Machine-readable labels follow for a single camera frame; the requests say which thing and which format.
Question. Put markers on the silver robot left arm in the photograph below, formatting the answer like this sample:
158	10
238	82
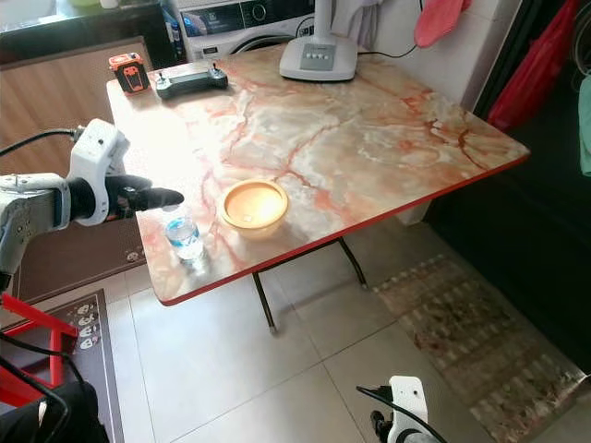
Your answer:
28	208

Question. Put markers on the red hanging cloth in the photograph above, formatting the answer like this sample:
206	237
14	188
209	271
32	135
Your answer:
439	20

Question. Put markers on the grey hanging cloth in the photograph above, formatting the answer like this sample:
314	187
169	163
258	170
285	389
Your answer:
351	14

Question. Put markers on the dark printed door mat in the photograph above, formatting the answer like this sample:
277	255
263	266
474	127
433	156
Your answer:
92	328

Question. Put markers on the orange and black battery pack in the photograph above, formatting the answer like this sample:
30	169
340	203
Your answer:
128	73

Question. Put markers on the black kitchen countertop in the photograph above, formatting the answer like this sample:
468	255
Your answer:
74	32

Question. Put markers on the clear plastic water bottle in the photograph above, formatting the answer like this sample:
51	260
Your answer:
183	233

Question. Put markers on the white washing machine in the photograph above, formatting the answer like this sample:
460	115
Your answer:
240	23

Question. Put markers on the white fan base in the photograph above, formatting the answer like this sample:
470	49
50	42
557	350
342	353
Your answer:
319	55

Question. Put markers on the white wall power outlet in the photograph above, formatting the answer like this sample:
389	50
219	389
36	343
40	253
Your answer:
134	254

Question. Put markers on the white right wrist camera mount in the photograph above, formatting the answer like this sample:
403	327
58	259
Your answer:
409	404

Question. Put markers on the red metal frame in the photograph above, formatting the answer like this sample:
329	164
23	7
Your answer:
37	318

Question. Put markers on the red plastic bag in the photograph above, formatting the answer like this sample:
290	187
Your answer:
536	74

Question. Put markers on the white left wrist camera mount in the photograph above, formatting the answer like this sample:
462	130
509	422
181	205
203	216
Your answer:
97	157

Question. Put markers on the teal hanging cloth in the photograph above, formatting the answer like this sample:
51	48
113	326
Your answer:
584	129

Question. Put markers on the dark metal table leg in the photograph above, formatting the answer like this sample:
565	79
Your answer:
264	300
352	261

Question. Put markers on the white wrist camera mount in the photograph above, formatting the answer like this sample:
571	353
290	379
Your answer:
97	157
409	404

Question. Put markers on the orange plastic bowl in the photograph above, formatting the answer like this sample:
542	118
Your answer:
254	208

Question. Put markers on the black remote controller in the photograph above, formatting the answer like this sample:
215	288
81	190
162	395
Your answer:
192	81

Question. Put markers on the beige mosaic patterned rug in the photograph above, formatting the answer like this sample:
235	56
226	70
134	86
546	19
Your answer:
480	341

